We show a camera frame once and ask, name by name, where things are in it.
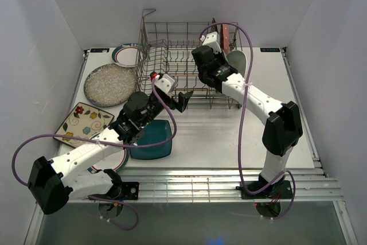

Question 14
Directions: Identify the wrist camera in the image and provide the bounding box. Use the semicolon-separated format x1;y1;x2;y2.
151;72;178;95
199;32;222;54

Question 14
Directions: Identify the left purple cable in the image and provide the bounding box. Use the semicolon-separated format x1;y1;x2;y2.
11;80;177;231

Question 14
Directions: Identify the xdof label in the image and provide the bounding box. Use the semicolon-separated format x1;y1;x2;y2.
260;48;280;53
90;48;110;53

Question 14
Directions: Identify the grey wire dish rack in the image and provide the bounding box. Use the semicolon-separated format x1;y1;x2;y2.
135;7;249;110

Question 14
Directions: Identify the aluminium frame rail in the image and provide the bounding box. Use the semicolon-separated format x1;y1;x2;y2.
36;167;345;204

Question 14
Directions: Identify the grey speckled round plate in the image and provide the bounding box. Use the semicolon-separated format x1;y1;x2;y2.
83;64;136;108

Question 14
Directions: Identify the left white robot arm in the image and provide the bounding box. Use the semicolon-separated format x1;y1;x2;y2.
27;88;193;215

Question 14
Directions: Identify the left XDOF label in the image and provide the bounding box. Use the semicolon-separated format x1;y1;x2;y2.
90;48;110;53

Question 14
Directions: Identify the pink polka dot plate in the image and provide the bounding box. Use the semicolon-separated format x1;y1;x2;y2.
220;24;229;55

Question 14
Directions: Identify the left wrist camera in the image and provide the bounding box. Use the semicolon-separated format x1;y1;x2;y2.
151;72;178;95

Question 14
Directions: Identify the right XDOF label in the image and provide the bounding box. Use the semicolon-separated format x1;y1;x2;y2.
260;48;280;53

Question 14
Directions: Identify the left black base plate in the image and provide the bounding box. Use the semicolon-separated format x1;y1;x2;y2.
115;182;140;201

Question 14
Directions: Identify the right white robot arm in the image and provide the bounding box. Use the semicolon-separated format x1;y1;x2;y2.
192;46;303;197

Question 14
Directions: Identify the cream floral square plate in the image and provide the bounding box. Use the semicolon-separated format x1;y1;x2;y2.
55;102;114;148

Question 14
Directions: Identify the black floral square plate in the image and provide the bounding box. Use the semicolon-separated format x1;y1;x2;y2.
210;18;219;33

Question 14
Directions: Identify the white oval plate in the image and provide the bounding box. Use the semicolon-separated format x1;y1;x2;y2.
227;50;247;77

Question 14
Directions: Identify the large teal red rimmed plate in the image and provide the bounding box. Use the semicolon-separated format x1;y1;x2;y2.
87;147;130;174

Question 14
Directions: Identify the small teal red rimmed plate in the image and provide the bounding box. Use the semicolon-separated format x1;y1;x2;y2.
112;43;148;68

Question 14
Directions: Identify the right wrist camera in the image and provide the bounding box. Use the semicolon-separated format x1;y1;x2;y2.
199;32;222;54

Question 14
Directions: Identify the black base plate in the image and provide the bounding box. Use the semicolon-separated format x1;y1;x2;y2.
115;182;140;201
236;180;293;199

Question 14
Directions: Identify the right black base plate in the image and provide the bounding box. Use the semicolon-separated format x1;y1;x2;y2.
236;180;293;199

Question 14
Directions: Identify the teal square plate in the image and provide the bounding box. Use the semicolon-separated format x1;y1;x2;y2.
128;120;172;160

